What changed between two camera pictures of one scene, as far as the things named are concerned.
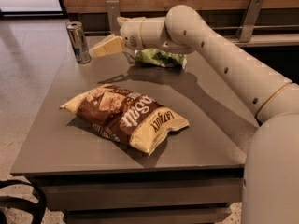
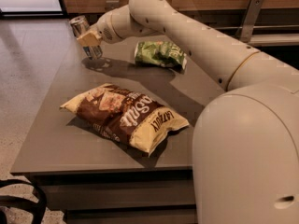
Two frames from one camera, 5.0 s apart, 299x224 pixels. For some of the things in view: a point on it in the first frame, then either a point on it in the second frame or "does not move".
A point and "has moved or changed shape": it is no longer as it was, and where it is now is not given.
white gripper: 131,34 to 105,29
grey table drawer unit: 195,176 does not move
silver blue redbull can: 78,42 has moved or changed shape
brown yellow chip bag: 123,116 does not move
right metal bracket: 250,18 does not move
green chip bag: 159,57 does not move
